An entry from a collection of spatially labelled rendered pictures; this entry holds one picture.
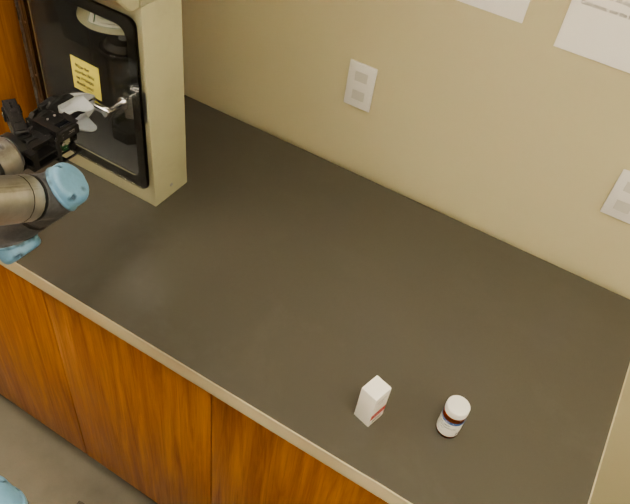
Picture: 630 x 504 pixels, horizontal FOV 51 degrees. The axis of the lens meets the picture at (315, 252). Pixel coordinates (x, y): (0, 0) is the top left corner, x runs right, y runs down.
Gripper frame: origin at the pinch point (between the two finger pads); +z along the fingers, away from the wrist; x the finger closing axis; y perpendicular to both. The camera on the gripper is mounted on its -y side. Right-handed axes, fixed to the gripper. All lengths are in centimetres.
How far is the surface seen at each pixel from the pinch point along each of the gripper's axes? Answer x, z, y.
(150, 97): 2.4, 6.7, 10.6
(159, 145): -10.2, 8.3, 10.6
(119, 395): -61, -21, 21
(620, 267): -22, 51, 105
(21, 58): -3.7, 6.2, -26.4
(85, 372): -60, -21, 10
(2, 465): -120, -35, -20
